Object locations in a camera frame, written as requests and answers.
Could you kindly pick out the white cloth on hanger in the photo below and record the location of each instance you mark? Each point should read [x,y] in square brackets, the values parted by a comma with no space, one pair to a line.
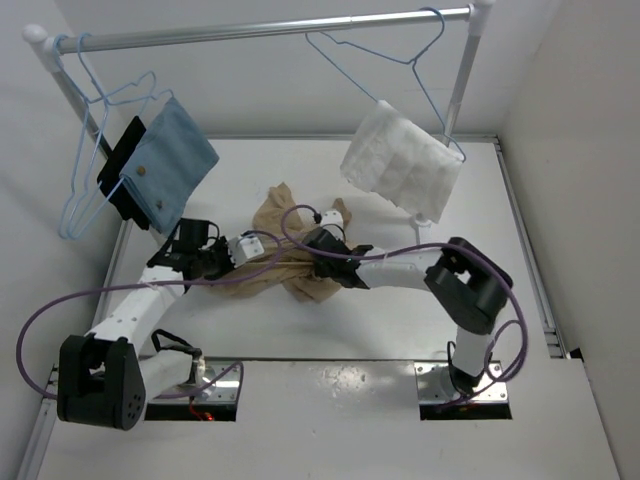
[391,156]

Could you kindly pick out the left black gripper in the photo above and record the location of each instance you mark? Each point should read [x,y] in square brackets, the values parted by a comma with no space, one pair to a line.
[222,246]

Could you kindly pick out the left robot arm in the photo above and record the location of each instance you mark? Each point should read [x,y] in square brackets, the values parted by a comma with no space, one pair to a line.
[108,376]

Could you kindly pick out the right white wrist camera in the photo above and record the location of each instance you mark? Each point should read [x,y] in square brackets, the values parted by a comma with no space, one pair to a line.
[331,217]

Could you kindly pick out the blue denim cloth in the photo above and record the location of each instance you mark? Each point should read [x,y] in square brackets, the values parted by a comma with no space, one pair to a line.
[170,161]

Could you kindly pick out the blue hanger with denim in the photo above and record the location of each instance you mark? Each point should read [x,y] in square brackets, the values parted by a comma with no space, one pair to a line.
[96,179]

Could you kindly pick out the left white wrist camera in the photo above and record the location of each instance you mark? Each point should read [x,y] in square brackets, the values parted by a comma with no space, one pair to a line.
[244,248]

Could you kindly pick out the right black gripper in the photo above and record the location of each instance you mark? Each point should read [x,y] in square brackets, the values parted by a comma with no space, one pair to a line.
[320,269]

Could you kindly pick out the beige t shirt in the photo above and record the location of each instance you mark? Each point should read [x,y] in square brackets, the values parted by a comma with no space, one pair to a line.
[294,269]

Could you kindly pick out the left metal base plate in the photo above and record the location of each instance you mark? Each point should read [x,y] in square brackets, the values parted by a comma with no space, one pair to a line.
[216,381]

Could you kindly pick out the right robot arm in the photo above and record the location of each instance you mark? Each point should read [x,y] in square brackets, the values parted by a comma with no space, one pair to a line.
[465,283]

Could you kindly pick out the metal base plate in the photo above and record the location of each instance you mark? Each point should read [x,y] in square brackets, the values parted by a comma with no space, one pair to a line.
[216,381]
[434,386]

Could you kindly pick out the empty blue hanger left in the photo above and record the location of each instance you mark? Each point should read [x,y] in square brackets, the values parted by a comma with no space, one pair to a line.
[95,107]

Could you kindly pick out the metal clothes rack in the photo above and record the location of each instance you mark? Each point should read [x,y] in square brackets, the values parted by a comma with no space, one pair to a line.
[476,14]

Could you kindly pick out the blue hanger with white cloth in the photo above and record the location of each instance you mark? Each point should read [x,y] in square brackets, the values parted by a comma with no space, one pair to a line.
[411,63]

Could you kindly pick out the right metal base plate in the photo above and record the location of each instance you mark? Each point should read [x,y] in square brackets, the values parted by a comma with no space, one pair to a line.
[434,386]

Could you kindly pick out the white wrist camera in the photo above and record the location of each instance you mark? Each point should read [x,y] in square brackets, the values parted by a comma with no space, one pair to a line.
[244,248]
[331,217]

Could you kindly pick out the black cloth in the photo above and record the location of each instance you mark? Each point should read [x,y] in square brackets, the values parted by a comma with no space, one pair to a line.
[109,176]

